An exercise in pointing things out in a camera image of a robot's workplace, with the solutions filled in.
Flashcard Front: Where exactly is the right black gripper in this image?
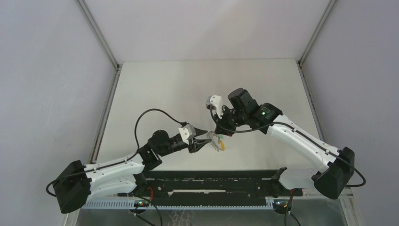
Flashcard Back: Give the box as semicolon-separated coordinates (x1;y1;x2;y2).
213;106;247;137

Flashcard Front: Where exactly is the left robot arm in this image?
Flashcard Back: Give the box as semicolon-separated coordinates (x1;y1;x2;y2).
51;124;212;214

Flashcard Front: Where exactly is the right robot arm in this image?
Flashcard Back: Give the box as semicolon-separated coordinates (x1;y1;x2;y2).
206;88;355;199

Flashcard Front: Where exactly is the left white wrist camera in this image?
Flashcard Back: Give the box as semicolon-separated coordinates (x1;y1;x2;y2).
178;123;197;144

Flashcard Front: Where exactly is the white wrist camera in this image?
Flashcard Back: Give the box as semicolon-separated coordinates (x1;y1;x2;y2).
206;95;223;119
178;123;197;144

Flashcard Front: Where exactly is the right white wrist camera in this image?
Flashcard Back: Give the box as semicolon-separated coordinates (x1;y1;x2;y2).
206;95;223;119

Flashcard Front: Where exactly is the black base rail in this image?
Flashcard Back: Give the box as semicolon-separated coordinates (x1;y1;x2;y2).
118;170;303;208

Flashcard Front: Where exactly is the right black camera cable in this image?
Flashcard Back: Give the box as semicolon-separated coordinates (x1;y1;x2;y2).
209;104;367;188

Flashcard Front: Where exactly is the black camera cable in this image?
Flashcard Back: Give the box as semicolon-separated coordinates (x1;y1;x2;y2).
209;104;367;188
46;108;188;198

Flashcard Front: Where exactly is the right aluminium frame post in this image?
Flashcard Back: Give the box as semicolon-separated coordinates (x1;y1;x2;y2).
296;0;340;141

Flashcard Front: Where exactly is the aluminium frame post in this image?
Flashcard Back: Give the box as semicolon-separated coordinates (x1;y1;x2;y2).
296;0;340;141
75;0;121;163

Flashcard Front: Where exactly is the left aluminium frame post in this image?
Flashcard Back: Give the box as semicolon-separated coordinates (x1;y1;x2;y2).
75;0;121;163

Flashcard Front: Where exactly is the left black camera cable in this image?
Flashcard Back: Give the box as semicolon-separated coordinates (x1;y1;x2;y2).
46;108;188;198

